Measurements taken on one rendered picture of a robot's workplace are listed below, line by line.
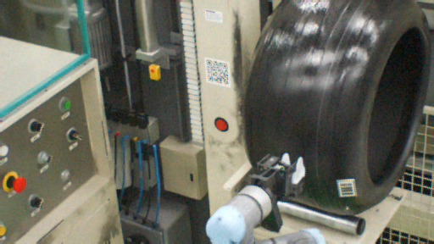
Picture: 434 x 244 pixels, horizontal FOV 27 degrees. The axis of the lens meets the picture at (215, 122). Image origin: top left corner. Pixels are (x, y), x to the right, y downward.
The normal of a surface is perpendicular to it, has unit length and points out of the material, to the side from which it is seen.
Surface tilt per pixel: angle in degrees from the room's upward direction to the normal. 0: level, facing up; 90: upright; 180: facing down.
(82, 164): 90
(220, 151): 90
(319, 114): 69
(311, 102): 63
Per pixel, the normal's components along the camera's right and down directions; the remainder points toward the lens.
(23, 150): 0.86, 0.22
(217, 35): -0.51, 0.47
